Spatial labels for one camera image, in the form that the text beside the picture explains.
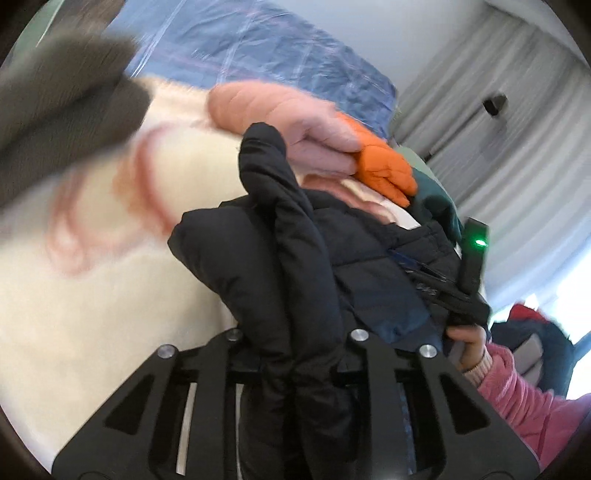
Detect black puffer jacket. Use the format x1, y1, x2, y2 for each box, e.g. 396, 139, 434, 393
168, 123, 460, 479

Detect person's right hand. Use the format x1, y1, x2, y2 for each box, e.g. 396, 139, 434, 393
447, 325, 487, 372

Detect dark teal folded garment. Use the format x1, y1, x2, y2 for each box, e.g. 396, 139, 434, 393
407, 168, 463, 245

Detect green pillow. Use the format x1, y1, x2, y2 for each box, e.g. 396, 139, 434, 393
396, 146, 435, 178

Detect orange folded puffer jacket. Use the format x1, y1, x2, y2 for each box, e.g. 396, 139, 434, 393
339, 112, 418, 208

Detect pink fleece right sleeve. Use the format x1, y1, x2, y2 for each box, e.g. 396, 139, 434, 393
464, 343, 590, 468

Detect pink folded quilted garment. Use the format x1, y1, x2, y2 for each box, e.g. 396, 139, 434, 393
206, 80, 362, 176

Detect grey pleated curtain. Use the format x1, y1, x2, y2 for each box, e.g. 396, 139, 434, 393
391, 6, 590, 305

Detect black floor lamp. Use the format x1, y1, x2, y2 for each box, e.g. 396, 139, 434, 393
482, 93, 508, 117

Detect blue plaid quilt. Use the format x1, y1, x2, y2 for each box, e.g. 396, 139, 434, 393
107, 0, 397, 138

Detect cream bear print blanket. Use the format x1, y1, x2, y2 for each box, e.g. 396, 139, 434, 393
0, 75, 422, 471

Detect olive fleece garment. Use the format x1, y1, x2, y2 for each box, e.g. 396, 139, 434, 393
1, 29, 151, 205

